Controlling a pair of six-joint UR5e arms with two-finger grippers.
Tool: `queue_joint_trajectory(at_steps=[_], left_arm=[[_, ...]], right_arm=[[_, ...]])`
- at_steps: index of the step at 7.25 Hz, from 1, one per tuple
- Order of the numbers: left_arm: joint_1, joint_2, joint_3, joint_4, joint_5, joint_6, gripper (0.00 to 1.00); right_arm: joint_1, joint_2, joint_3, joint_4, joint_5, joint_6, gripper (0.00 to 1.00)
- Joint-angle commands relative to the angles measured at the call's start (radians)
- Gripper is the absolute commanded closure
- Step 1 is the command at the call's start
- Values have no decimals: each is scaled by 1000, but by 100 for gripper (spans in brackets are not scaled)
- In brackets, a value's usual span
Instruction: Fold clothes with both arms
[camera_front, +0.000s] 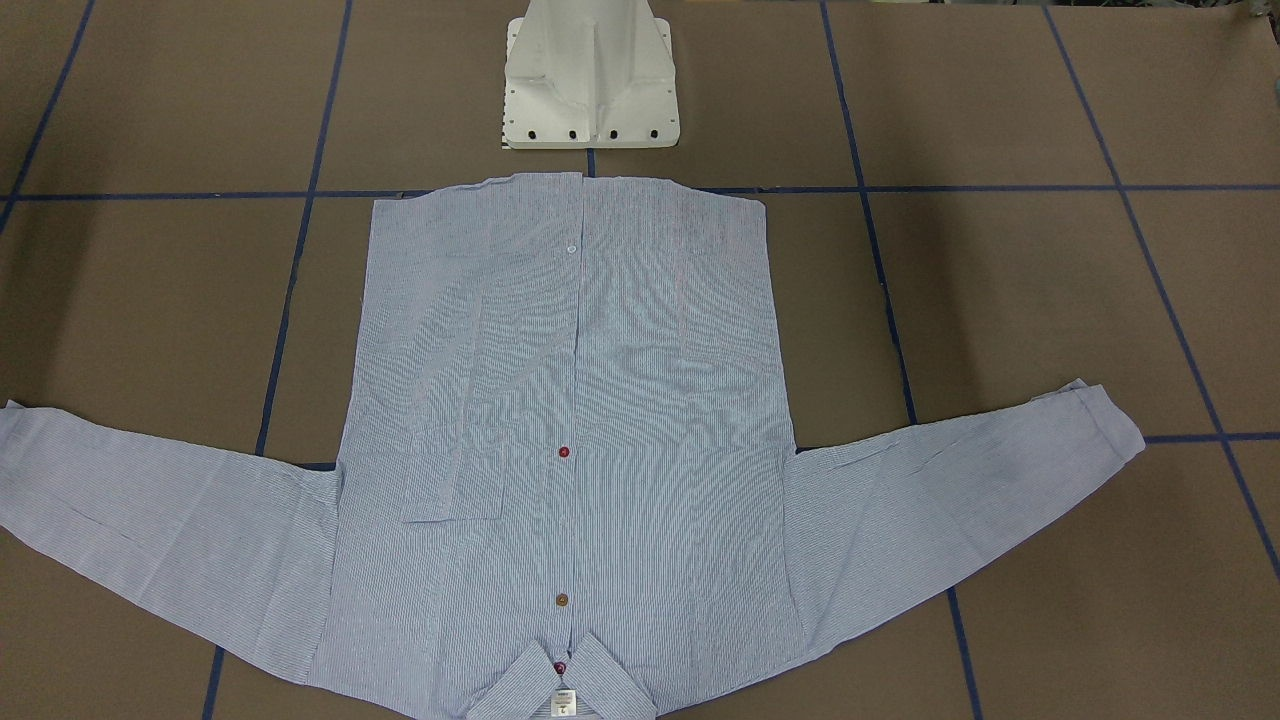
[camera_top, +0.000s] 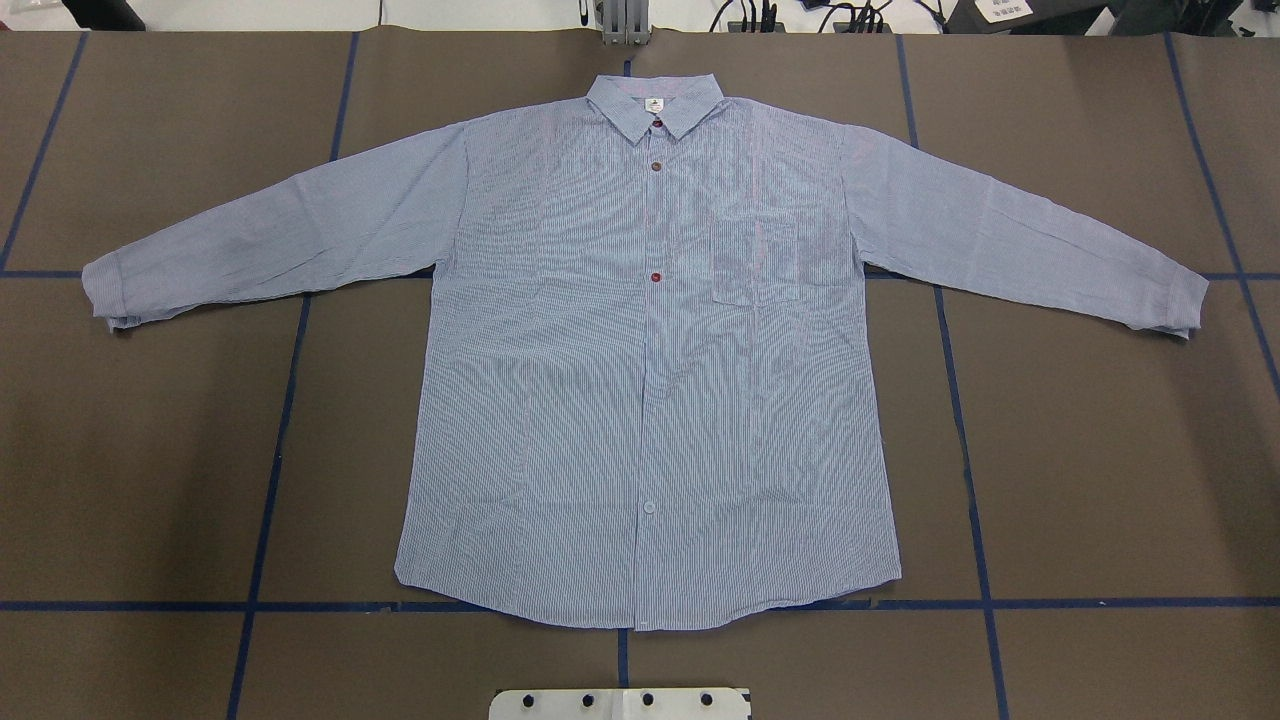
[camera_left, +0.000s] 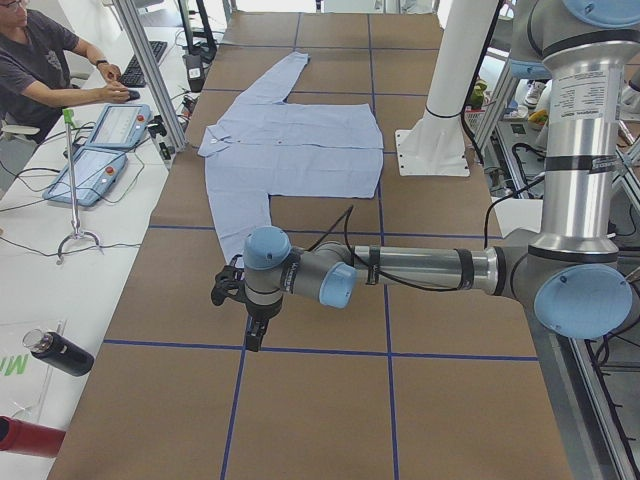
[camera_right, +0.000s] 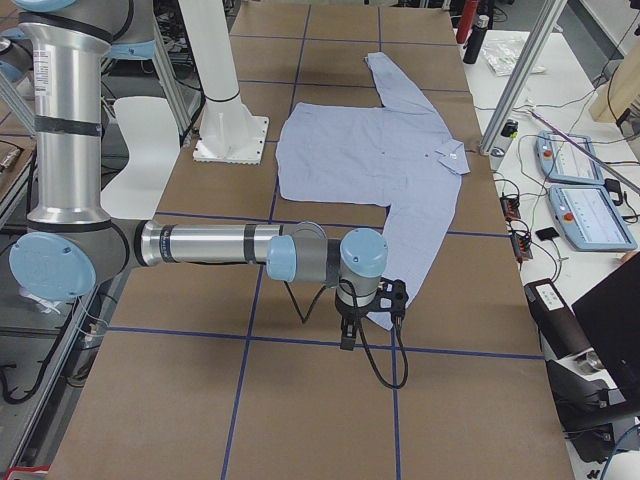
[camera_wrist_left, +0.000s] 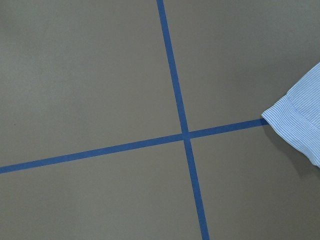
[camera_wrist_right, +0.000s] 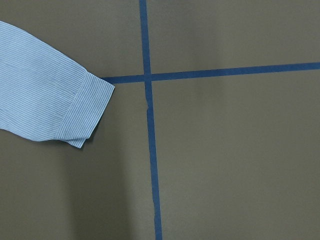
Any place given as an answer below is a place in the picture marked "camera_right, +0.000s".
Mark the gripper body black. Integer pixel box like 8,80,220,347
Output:
335,284,375,325

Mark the light blue striped shirt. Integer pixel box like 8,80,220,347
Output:
276,52,470,298

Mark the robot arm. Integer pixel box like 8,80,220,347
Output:
9,1,391,350

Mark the lower teach pendant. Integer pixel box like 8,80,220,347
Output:
549,185,637,252

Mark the teach pendant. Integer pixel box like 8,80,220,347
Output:
549,185,637,252
535,131,604,185

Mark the black monitor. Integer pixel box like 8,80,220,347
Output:
573,255,639,397

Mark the upper teach pendant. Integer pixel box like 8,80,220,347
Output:
535,131,604,185

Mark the black bottle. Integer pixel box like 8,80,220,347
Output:
463,14,490,64

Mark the plastic bag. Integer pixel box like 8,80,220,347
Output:
481,38,525,76

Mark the red bottle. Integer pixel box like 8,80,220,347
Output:
456,0,479,45

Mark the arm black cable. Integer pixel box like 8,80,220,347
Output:
284,279,412,390

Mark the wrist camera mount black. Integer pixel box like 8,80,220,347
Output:
367,277,409,326

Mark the white central pedestal column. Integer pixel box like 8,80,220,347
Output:
179,0,269,165

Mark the aluminium frame post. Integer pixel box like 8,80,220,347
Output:
479,0,567,155

